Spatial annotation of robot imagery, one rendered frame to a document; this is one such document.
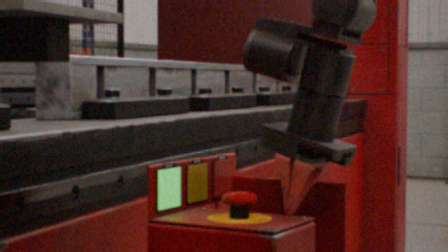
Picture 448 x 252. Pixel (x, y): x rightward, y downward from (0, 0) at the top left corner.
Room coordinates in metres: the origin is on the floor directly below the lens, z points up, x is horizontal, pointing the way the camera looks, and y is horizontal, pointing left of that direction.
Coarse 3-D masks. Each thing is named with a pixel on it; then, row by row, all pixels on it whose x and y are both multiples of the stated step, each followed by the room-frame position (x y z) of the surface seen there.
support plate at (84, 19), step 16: (0, 0) 0.71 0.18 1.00; (16, 0) 0.71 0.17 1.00; (32, 0) 0.72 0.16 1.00; (0, 16) 0.78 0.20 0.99; (16, 16) 0.78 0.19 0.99; (32, 16) 0.78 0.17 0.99; (48, 16) 0.78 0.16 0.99; (64, 16) 0.78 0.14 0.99; (80, 16) 0.79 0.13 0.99; (96, 16) 0.82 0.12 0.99; (112, 16) 0.85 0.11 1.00
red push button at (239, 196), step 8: (232, 192) 0.97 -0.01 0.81; (240, 192) 0.96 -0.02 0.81; (248, 192) 0.97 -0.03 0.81; (224, 200) 0.95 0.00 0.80; (232, 200) 0.95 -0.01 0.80; (240, 200) 0.95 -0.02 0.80; (248, 200) 0.95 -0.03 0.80; (256, 200) 0.96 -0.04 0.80; (232, 208) 0.96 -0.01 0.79; (240, 208) 0.95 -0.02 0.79; (248, 208) 0.96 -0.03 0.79; (232, 216) 0.96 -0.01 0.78; (240, 216) 0.95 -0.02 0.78; (248, 216) 0.96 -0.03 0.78
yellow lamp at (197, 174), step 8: (192, 168) 1.04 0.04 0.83; (200, 168) 1.05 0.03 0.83; (192, 176) 1.04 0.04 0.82; (200, 176) 1.05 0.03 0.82; (192, 184) 1.03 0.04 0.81; (200, 184) 1.05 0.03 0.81; (192, 192) 1.03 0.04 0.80; (200, 192) 1.05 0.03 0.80; (192, 200) 1.03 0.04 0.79; (200, 200) 1.05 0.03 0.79
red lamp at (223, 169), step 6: (216, 162) 1.08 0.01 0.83; (222, 162) 1.10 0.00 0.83; (228, 162) 1.11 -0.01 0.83; (216, 168) 1.08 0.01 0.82; (222, 168) 1.10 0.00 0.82; (228, 168) 1.11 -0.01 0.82; (216, 174) 1.08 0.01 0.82; (222, 174) 1.10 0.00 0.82; (228, 174) 1.11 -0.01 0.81; (216, 180) 1.09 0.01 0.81; (222, 180) 1.10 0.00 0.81; (228, 180) 1.11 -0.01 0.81; (216, 186) 1.08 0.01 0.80; (222, 186) 1.10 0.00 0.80; (228, 186) 1.11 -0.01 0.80; (216, 192) 1.08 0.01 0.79; (222, 192) 1.10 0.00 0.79
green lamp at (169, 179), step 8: (176, 168) 1.00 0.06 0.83; (160, 176) 0.98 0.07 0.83; (168, 176) 0.99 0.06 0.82; (176, 176) 1.00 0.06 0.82; (160, 184) 0.98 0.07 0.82; (168, 184) 0.99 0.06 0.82; (176, 184) 1.00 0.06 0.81; (160, 192) 0.98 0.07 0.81; (168, 192) 0.99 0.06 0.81; (176, 192) 1.00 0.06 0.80; (160, 200) 0.98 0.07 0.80; (168, 200) 0.99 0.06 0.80; (176, 200) 1.00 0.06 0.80; (160, 208) 0.98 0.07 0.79
